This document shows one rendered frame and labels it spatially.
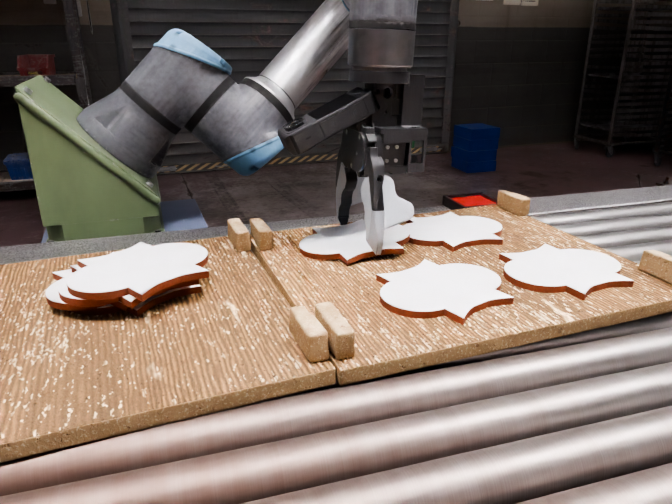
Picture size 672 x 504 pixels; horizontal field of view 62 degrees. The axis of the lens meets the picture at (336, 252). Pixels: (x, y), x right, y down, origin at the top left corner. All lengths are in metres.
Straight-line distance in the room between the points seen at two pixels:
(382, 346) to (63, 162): 0.60
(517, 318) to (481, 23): 5.77
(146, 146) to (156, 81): 0.10
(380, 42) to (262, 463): 0.44
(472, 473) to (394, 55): 0.43
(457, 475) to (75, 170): 0.72
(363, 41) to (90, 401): 0.44
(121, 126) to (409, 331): 0.61
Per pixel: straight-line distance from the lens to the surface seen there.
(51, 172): 0.94
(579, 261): 0.70
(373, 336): 0.50
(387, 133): 0.65
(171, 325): 0.54
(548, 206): 1.01
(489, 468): 0.41
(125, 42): 5.15
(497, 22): 6.36
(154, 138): 0.97
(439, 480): 0.40
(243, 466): 0.40
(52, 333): 0.57
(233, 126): 0.95
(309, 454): 0.41
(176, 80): 0.96
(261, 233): 0.69
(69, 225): 0.95
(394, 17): 0.64
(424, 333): 0.51
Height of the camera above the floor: 1.19
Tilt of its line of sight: 21 degrees down
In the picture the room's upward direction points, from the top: straight up
